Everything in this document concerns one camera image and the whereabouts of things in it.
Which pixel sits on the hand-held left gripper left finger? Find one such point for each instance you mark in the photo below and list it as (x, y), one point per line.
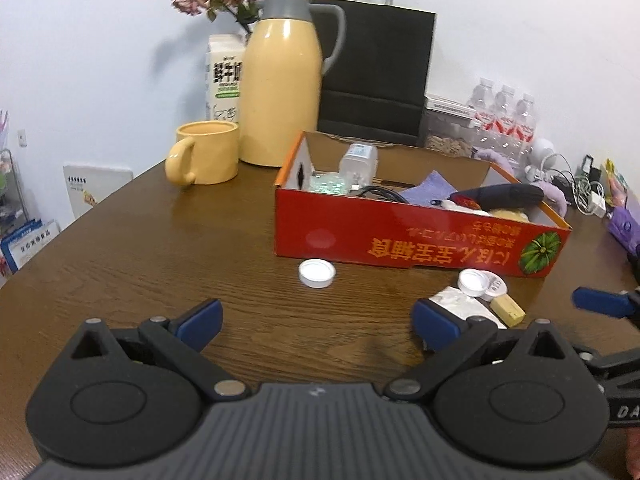
(202, 321)

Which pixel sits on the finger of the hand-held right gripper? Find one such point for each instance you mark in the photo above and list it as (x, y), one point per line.
(620, 370)
(600, 302)

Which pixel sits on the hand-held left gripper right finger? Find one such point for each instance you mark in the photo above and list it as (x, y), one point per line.
(434, 325)

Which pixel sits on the silvery packet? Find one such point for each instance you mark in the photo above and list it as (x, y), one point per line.
(465, 310)

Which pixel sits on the small white case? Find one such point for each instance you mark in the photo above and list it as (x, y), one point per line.
(496, 287)

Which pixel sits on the red cardboard box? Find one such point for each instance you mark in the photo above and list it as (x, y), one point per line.
(400, 245)

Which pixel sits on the white plush sheep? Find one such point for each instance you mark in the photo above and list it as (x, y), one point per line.
(455, 205)

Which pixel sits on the ribbed white jar lid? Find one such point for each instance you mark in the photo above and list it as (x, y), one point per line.
(317, 273)

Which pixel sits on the yellow plush sheep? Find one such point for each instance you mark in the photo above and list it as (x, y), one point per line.
(510, 215)

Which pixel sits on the dark blue handheld device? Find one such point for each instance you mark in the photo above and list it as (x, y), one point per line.
(500, 195)

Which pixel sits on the bag of glass beads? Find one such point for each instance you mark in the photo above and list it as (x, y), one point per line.
(327, 184)

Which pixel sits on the clear plastic jar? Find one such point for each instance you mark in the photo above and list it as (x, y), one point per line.
(357, 162)

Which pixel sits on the person's right hand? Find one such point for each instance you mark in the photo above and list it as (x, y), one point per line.
(635, 452)

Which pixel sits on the smooth white bottle cap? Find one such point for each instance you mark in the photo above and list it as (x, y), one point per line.
(472, 281)

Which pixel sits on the yellow rectangular block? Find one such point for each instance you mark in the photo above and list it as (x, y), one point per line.
(507, 311)

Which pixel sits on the purple packet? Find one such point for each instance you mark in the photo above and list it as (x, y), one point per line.
(627, 227)

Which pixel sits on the white charger plug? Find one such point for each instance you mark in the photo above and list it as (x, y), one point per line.
(598, 206)

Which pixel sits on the fuzzy purple wristband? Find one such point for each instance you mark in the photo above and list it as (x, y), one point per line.
(500, 160)
(557, 200)

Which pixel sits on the colourful snack packets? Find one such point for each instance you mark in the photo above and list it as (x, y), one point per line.
(619, 180)

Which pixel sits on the black device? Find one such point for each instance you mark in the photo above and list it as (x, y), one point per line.
(591, 167)

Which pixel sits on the small white desk fan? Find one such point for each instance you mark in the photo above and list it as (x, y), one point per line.
(541, 155)

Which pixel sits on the yellow mug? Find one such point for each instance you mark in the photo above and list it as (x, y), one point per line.
(210, 152)

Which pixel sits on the white printed board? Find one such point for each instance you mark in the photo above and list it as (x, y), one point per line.
(95, 190)

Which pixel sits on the blue white leaflet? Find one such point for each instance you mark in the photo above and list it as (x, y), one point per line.
(30, 245)

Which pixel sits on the clear seed container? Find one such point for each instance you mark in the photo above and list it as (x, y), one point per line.
(447, 130)

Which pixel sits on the clear water bottle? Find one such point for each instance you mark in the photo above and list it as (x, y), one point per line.
(481, 102)
(526, 117)
(504, 110)

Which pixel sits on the white milk carton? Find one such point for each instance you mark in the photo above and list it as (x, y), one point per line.
(222, 80)

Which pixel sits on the yellow thermos jug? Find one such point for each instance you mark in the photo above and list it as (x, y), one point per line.
(280, 90)

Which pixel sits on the black paper bag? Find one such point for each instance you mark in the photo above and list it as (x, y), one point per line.
(375, 70)

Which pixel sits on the white wall socket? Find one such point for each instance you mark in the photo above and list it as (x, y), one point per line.
(21, 137)

